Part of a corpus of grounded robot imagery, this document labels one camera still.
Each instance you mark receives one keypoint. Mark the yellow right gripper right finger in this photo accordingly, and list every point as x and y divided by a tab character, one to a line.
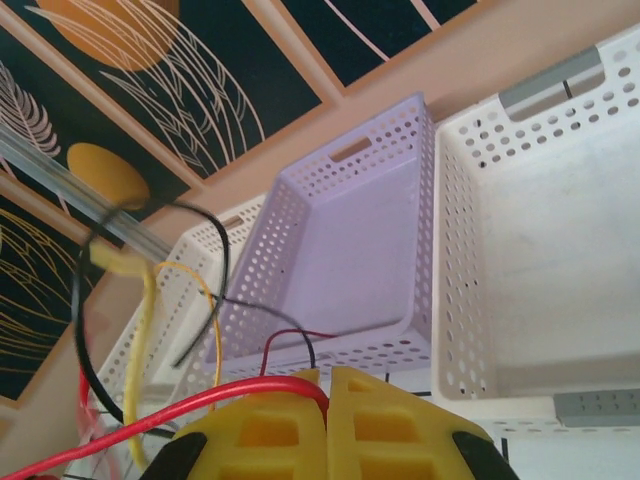
400	440

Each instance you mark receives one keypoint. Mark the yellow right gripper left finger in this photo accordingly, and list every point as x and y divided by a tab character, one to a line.
260	440

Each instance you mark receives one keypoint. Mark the large white perforated basket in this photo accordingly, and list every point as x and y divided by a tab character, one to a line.
165	310

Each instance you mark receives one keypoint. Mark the purple perforated basket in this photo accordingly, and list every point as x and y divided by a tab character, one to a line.
360	250

